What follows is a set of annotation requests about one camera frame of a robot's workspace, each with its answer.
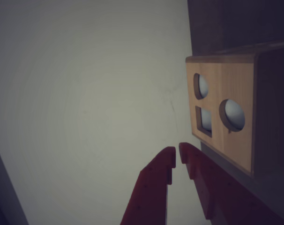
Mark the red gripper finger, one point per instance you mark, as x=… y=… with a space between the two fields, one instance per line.
x=151 y=192
x=221 y=199

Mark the wooden shape sorter box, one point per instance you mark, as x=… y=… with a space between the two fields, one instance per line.
x=228 y=82

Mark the brown table mat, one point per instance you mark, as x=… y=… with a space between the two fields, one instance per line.
x=245 y=23

